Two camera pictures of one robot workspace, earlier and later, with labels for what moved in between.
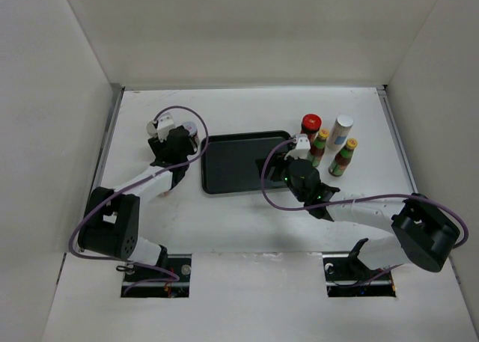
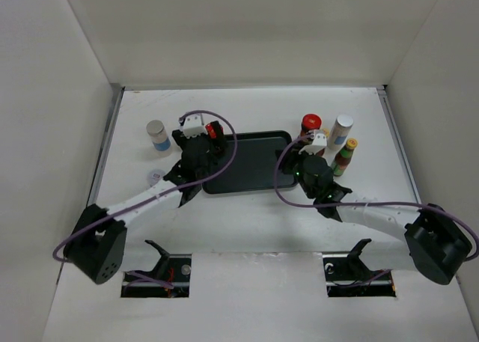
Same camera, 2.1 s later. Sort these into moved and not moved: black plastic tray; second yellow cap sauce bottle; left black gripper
Moved: left black gripper
Not moved: second yellow cap sauce bottle; black plastic tray
